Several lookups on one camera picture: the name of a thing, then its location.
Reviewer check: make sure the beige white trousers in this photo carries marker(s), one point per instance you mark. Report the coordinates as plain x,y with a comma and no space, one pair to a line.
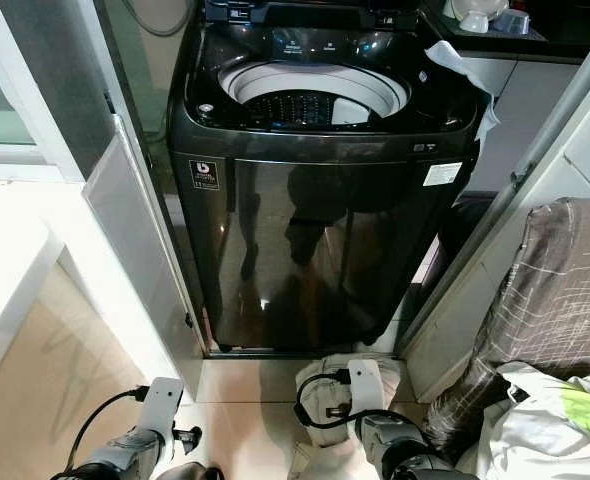
320,450

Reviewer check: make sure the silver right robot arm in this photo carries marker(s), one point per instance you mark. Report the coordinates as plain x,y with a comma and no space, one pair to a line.
410,450

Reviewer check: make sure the dark grey top-load washing machine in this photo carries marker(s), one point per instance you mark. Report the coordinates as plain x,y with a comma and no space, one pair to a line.
325,250

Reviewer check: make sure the white laundry pile cloth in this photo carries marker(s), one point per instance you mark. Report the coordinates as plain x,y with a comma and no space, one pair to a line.
525,440

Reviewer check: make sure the brown grid pattern fabric hamper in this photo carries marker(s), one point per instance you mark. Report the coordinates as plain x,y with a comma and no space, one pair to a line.
555,290

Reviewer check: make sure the grey cabinet with dark counter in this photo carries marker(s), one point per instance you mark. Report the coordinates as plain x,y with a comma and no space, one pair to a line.
535,110

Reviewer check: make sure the white plastic film sheet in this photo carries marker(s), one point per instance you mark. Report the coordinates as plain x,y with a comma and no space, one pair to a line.
465,75

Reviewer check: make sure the white framed glass window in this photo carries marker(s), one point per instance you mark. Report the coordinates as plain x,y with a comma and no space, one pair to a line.
25,90

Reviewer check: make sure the blue detergent box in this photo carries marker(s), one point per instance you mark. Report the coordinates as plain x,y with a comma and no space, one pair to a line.
235,9

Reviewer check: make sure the white bowl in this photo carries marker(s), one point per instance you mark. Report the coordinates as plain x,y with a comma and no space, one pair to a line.
473,14

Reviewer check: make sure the grey plastic container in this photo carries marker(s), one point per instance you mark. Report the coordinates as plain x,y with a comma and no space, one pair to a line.
515,21

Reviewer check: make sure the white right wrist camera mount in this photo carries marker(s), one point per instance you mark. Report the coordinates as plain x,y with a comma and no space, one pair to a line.
365,388

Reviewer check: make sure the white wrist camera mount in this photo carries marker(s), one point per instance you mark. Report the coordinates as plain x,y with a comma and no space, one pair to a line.
166,405
365,388

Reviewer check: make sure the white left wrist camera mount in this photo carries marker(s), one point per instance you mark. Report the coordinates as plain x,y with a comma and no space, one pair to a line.
166,405

